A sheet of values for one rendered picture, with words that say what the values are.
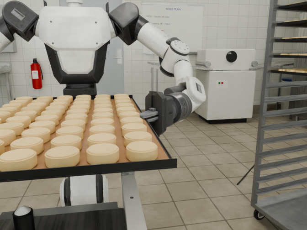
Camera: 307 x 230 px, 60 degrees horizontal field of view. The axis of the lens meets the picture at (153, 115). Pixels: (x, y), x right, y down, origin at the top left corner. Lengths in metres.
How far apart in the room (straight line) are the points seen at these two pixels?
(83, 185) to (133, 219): 0.72
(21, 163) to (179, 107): 0.47
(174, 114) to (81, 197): 0.60
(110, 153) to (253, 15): 5.33
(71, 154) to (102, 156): 0.04
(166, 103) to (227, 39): 4.69
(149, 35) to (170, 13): 3.91
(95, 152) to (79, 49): 0.74
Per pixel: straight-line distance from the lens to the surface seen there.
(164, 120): 0.71
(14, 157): 0.43
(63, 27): 1.11
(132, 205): 0.50
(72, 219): 0.59
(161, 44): 1.09
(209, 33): 5.23
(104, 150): 0.41
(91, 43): 1.10
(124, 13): 1.17
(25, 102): 0.89
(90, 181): 1.17
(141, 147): 0.42
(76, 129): 0.53
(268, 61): 1.77
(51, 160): 0.41
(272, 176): 2.04
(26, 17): 1.19
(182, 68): 0.99
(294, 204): 2.14
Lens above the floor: 1.17
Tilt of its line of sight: 14 degrees down
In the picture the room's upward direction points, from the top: straight up
